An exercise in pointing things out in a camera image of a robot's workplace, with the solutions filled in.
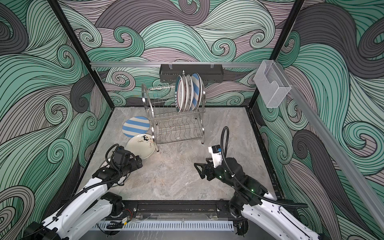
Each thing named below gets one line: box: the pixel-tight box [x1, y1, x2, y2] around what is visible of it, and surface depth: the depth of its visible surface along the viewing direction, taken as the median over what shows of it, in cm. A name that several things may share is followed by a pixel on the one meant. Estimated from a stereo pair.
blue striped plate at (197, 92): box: [191, 73, 202, 111], surface depth 75 cm
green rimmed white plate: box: [175, 75, 184, 113], surface depth 86 cm
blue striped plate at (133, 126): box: [122, 116, 151, 138], surface depth 112 cm
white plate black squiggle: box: [125, 133, 156, 160], surface depth 100 cm
